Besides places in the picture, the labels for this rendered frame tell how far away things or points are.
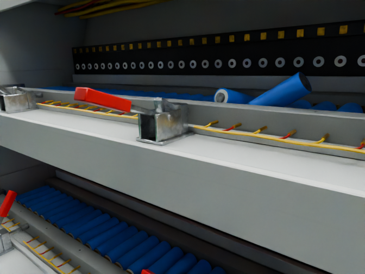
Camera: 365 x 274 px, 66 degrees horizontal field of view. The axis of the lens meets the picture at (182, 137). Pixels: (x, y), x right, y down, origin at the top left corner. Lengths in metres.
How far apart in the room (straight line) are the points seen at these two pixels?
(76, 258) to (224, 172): 0.26
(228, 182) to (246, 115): 0.07
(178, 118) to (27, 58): 0.45
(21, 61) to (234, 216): 0.52
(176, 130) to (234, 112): 0.05
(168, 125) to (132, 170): 0.05
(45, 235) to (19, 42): 0.36
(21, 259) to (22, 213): 0.09
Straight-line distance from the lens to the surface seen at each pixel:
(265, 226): 0.17
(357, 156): 0.20
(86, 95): 0.17
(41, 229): 0.46
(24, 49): 0.63
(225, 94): 0.25
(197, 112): 0.24
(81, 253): 0.39
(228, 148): 0.20
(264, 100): 0.24
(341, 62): 0.34
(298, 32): 0.34
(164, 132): 0.21
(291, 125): 0.21
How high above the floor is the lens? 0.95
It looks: level
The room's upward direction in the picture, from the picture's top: 10 degrees clockwise
